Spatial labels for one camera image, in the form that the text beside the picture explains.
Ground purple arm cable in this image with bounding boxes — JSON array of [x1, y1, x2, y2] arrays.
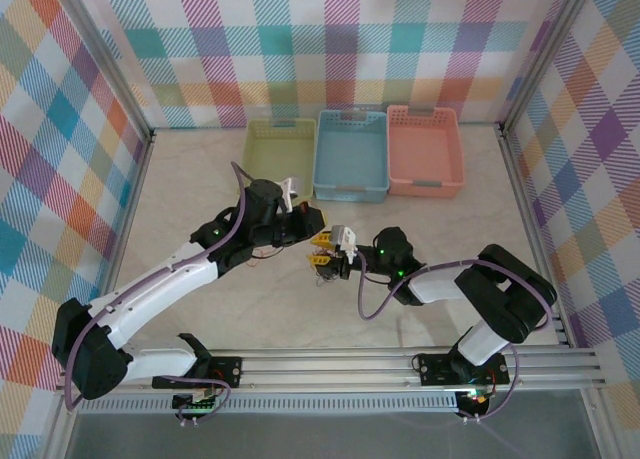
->
[[357, 258, 556, 424], [63, 161, 251, 426]]

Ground pink plastic basket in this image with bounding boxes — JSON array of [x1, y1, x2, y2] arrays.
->
[[386, 104, 466, 199]]

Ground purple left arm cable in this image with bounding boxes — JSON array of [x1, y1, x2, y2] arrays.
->
[[63, 161, 251, 426]]

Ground green plastic basket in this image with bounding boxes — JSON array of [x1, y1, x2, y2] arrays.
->
[[241, 118, 318, 199]]

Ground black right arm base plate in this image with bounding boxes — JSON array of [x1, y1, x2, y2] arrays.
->
[[416, 352, 511, 386]]

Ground aluminium frame post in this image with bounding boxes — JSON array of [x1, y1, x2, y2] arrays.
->
[[47, 0, 156, 140], [501, 0, 599, 130]]

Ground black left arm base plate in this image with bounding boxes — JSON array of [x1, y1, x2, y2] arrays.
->
[[151, 356, 243, 391]]

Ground aluminium mounting rail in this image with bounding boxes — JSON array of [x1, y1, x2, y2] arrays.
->
[[53, 347, 607, 394]]

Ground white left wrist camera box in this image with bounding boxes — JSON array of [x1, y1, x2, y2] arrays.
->
[[278, 176, 307, 213]]

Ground controller circuit board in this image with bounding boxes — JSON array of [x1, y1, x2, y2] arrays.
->
[[457, 387, 494, 408], [172, 386, 221, 414]]

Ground blue plastic basket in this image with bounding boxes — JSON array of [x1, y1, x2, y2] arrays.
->
[[312, 109, 390, 203]]

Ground grey slotted cable duct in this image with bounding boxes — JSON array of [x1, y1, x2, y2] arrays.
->
[[78, 396, 462, 415]]

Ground left controller circuit board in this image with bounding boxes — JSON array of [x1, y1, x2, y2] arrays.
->
[[172, 386, 221, 414]]

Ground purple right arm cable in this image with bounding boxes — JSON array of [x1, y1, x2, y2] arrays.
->
[[357, 258, 556, 424]]

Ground right controller circuit board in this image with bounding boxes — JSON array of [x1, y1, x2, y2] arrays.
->
[[457, 387, 494, 408]]

